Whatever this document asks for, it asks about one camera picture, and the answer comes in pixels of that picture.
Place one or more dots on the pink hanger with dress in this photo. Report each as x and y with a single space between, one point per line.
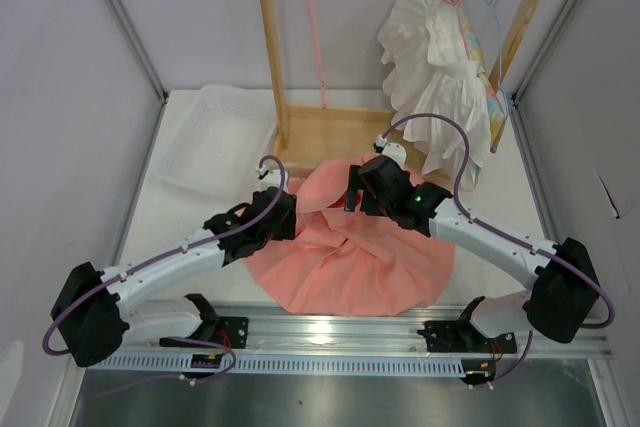
462 2

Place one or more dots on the aluminium mounting rail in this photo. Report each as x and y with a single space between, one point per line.
276 331

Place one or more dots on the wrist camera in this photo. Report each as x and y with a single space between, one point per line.
273 177
394 151

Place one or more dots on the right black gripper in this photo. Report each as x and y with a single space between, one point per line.
354 182

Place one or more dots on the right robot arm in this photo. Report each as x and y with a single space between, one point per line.
558 280

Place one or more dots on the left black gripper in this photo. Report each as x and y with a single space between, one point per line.
287 231

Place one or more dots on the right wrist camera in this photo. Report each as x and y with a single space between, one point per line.
394 151

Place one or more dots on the white plastic basket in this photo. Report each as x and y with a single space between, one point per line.
218 143

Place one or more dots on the wooden clothes rack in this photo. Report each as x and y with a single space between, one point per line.
308 135

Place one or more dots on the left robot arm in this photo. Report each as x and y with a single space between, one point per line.
100 310

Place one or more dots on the white slotted cable duct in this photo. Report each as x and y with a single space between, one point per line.
250 363

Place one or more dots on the white ruffled dress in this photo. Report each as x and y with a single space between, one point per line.
430 74

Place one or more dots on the pink skirt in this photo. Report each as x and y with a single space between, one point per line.
349 264

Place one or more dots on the colourful pastel garment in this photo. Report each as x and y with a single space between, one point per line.
495 103

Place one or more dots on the pink wire hanger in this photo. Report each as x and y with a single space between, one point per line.
311 9

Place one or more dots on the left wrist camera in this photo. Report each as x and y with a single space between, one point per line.
273 177

